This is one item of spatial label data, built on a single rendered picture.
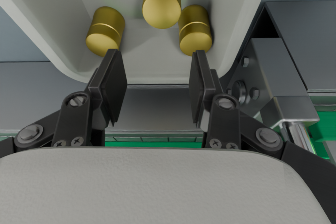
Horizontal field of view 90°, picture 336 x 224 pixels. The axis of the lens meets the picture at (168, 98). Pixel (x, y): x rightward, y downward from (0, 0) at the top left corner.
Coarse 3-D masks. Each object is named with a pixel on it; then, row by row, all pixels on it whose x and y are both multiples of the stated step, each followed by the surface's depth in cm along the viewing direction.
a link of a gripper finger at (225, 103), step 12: (216, 96) 8; (228, 96) 8; (216, 108) 7; (228, 108) 8; (216, 120) 7; (228, 120) 7; (204, 132) 9; (216, 132) 7; (228, 132) 7; (240, 132) 7; (204, 144) 9; (216, 144) 6; (228, 144) 6; (240, 144) 6
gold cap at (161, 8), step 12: (144, 0) 14; (156, 0) 13; (168, 0) 13; (180, 0) 14; (144, 12) 14; (156, 12) 14; (168, 12) 14; (180, 12) 14; (156, 24) 15; (168, 24) 15
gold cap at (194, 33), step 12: (192, 12) 18; (204, 12) 18; (180, 24) 18; (192, 24) 17; (204, 24) 17; (180, 36) 17; (192, 36) 16; (204, 36) 16; (180, 48) 18; (192, 48) 18; (204, 48) 18
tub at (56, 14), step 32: (0, 0) 11; (32, 0) 12; (64, 0) 16; (96, 0) 18; (128, 0) 18; (192, 0) 18; (224, 0) 14; (256, 0) 11; (32, 32) 13; (64, 32) 16; (128, 32) 21; (160, 32) 21; (224, 32) 14; (64, 64) 16; (96, 64) 19; (128, 64) 19; (160, 64) 19; (224, 64) 16
